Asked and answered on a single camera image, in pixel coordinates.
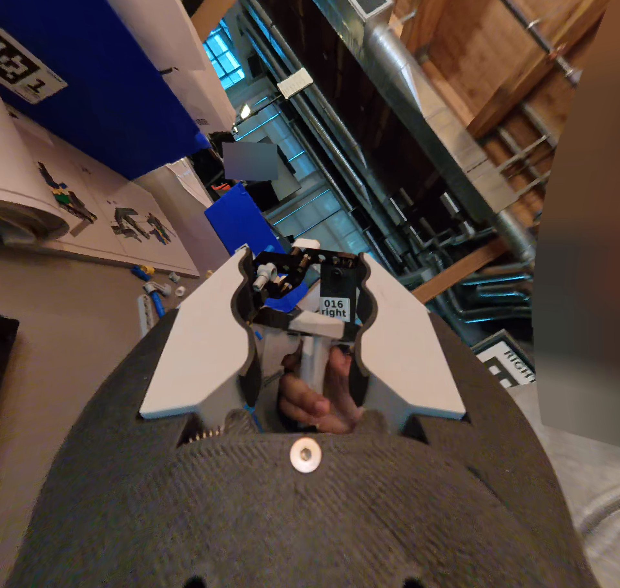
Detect black grey lego assembly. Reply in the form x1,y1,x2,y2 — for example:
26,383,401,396
244,238,323,329

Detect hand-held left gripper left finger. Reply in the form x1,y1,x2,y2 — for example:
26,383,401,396
139,247,263,425

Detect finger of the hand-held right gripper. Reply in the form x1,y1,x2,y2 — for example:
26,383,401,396
288,311,349,342

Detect white hanging sign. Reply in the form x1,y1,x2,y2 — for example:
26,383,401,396
276,67,315,100

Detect white paper sheet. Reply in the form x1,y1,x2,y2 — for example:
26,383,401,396
165,159,216,204

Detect lego instruction booklet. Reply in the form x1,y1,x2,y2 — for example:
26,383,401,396
0,99,200,279

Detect metal ventilation duct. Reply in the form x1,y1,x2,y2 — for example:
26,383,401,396
363,22,541,265

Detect person's right hand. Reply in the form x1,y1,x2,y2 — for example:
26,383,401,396
277,346,365,434

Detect grey lego beam blue pins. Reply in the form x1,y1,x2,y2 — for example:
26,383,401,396
137,294,166,323

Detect large blue plastic bin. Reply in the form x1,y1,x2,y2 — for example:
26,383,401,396
0,0,212,180

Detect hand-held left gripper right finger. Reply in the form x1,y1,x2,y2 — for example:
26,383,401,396
349,254,467,433

